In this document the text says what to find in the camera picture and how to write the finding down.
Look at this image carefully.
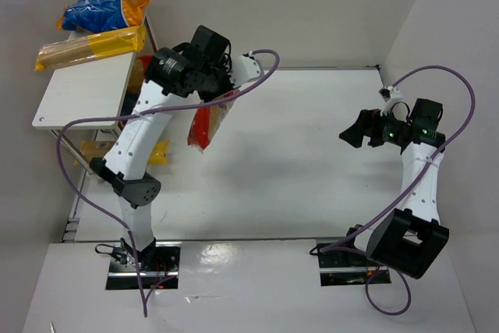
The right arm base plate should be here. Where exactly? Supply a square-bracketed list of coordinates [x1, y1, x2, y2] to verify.
[309, 238, 391, 286]

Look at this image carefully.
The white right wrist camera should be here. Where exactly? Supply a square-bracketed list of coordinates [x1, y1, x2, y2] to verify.
[379, 86, 403, 116]

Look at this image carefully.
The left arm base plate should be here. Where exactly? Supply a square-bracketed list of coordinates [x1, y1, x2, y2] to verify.
[94, 242, 181, 291]

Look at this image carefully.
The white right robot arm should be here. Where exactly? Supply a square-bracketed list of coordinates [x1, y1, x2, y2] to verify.
[339, 98, 449, 279]

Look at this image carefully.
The red fusilli pasta bag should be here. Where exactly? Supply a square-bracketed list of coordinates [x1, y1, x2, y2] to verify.
[187, 100, 235, 153]

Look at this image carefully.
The blue orange pasta bag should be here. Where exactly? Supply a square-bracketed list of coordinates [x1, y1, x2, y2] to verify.
[56, 0, 152, 34]

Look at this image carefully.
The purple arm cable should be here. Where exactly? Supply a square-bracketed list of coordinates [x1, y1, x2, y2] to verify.
[319, 66, 476, 317]
[56, 48, 281, 318]

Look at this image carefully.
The red pasta bag on shelf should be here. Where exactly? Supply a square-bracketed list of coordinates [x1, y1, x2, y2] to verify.
[126, 55, 152, 94]

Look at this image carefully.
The white metal shelf unit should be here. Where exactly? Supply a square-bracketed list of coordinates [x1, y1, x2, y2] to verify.
[31, 9, 167, 184]

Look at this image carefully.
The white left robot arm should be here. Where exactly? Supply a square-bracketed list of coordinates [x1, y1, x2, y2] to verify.
[90, 26, 261, 264]

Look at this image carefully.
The yellow pasta bag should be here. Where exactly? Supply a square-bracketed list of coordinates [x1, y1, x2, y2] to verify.
[80, 140, 169, 165]

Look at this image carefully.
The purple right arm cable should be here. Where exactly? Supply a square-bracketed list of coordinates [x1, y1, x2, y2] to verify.
[319, 66, 476, 317]

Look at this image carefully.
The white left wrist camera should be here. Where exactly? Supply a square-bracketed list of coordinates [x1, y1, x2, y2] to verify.
[228, 55, 264, 89]

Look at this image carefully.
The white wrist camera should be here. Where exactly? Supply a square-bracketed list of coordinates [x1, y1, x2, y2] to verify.
[379, 86, 403, 116]
[228, 55, 264, 89]

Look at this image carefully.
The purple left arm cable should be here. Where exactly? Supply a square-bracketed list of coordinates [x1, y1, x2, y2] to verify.
[56, 48, 281, 318]

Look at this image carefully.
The yellow spaghetti packet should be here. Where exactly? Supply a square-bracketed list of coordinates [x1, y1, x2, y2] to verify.
[34, 26, 147, 71]

